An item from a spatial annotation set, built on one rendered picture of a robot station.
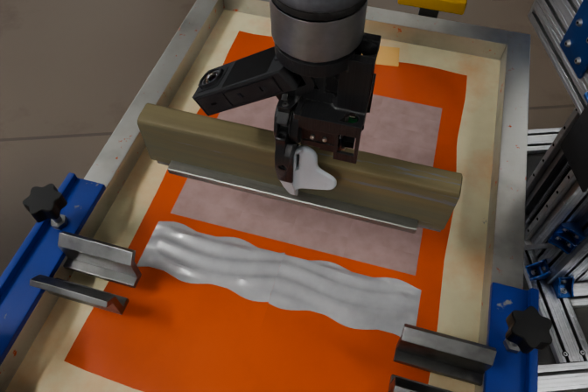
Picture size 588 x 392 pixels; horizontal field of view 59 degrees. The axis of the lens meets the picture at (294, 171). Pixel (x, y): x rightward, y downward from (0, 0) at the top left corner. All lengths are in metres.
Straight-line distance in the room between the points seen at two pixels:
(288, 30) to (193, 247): 0.38
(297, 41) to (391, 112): 0.46
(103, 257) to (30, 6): 2.34
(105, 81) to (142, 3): 0.54
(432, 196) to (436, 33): 0.46
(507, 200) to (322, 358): 0.32
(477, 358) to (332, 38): 0.37
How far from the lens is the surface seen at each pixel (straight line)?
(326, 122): 0.46
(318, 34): 0.39
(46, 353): 0.71
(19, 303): 0.69
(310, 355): 0.64
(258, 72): 0.46
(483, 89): 0.92
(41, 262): 0.70
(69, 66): 2.50
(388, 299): 0.67
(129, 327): 0.68
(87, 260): 0.69
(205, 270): 0.69
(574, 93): 1.04
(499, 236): 0.71
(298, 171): 0.54
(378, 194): 0.56
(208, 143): 0.58
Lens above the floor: 1.57
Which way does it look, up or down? 54 degrees down
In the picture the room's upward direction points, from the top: straight up
